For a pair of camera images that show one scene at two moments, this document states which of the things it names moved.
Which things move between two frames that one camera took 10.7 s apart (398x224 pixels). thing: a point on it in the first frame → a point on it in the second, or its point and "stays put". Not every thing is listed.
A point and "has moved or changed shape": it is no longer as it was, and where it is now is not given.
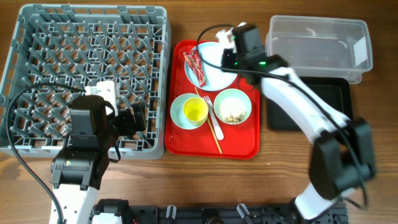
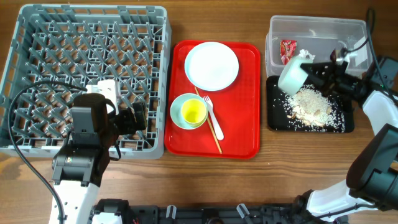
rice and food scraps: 238,118 has moved or changed shape
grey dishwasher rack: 57,51 stays put
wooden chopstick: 211,128 stays put
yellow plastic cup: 195,110 stays put
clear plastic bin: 334,49 stays put
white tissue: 226,38 → 304,54
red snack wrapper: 194,60 → 288,48
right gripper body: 229,59 → 344,83
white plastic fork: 219,132 stays put
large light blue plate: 216,79 stays put
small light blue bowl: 176,109 stays put
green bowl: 232,106 → 292,76
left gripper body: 125,125 stays put
